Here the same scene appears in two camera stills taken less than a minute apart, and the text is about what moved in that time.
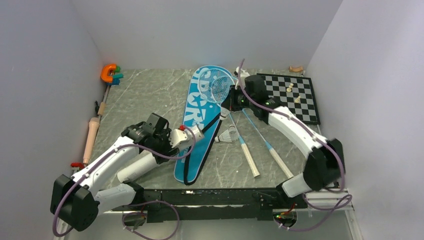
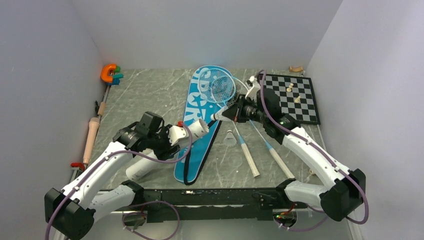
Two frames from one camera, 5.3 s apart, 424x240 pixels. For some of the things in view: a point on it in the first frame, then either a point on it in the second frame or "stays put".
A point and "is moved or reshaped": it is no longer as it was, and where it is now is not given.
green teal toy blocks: [116, 76] stays put
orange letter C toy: [104, 71] stays put
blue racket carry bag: [205, 101] stays put
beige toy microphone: [93, 125] stays put
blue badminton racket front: [217, 85] stays put
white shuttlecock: [224, 113] is moved or reshaped
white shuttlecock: [233, 132] → [229, 140]
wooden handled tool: [103, 104] stays put
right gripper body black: [238, 100] → [247, 110]
